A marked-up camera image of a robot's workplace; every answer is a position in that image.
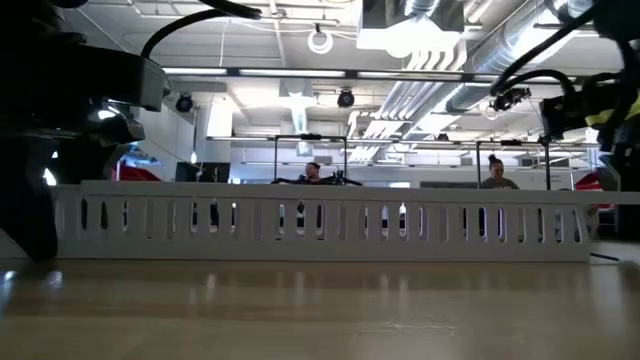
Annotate white coiled ceiling cable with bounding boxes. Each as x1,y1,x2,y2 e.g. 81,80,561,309
306,24,335,56

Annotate silver ventilation duct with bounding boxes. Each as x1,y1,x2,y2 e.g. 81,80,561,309
444,0,576,115

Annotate red bin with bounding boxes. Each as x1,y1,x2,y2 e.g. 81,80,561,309
573,171,604,192

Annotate black ceiling light bar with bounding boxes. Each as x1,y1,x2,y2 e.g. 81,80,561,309
162,66,581,84

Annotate black rig frame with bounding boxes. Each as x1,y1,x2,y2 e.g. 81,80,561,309
474,138,554,191
273,133,350,184

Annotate black ceiling camera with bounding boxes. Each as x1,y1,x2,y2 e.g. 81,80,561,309
488,87,534,113

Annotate red storage bins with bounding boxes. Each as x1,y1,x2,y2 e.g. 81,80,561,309
112,158,164,183

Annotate white slotted cable raceway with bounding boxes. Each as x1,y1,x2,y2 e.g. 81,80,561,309
49,197,601,264

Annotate person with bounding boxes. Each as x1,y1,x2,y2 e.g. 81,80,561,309
298,161,331,186
479,153,521,191

